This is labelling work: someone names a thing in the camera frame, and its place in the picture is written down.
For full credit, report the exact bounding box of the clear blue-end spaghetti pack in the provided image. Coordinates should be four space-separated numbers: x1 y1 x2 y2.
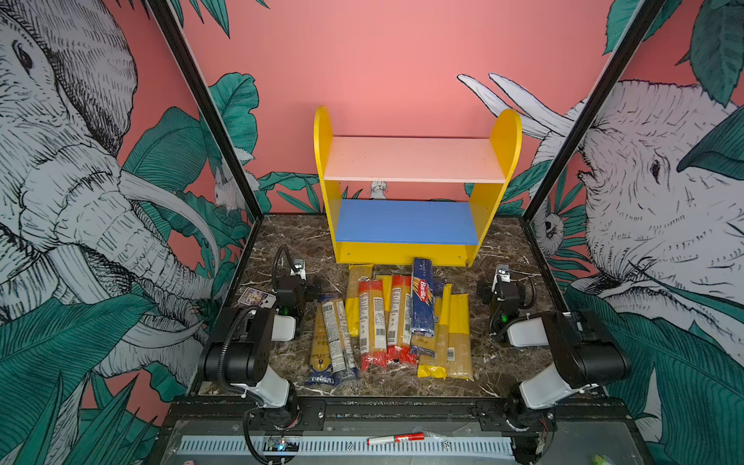
305 294 360 387

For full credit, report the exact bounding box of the red spaghetti pack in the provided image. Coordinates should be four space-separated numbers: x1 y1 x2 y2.
387 275 418 366
358 279 387 372

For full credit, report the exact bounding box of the blue Barilla spaghetti pack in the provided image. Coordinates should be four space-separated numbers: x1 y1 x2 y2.
411 258 435 337

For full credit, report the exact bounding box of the dark-blue-top Arbella spaghetti pack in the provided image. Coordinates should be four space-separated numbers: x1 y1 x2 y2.
411 278 446 357

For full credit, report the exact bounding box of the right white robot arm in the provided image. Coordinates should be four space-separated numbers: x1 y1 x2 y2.
477 274 632 431

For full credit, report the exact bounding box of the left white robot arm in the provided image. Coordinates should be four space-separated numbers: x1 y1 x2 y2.
198 275 322 430

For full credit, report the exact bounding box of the upper-left yellow pasta pack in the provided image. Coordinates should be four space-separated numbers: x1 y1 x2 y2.
345 265 373 337

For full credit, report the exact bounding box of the yellow pasta pack outer right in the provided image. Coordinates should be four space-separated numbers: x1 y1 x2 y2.
447 294 474 382

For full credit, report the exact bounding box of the middle yellow pasta pack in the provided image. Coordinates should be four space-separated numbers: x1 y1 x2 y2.
376 274 393 316

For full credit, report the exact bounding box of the yellow pasta pack inner right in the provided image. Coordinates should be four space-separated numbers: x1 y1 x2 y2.
418 283 453 379

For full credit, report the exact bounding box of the small printed card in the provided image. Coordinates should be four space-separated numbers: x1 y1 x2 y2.
238 287 277 309

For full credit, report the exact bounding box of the yellow shelf unit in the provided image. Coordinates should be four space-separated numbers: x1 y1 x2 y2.
314 106 523 267

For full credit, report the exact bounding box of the small green circuit board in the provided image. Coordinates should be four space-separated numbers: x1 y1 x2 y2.
265 436 300 455

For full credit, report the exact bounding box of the red white marker pen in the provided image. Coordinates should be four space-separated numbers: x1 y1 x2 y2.
366 432 425 447

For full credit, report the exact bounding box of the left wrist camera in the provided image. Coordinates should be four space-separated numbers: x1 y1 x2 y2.
291 259 306 280

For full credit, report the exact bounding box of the black front frame beam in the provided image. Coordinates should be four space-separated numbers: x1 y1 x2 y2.
163 396 631 432

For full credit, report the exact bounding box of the perforated metal rail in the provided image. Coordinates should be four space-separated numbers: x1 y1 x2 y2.
174 435 515 459

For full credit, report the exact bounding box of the left black corner post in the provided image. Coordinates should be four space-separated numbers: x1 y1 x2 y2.
146 0 264 222

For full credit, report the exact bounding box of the black corner post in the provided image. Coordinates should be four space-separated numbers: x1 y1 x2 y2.
146 0 264 222
521 0 665 222

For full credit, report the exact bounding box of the right black corner post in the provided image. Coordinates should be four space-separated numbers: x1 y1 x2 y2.
521 0 665 222

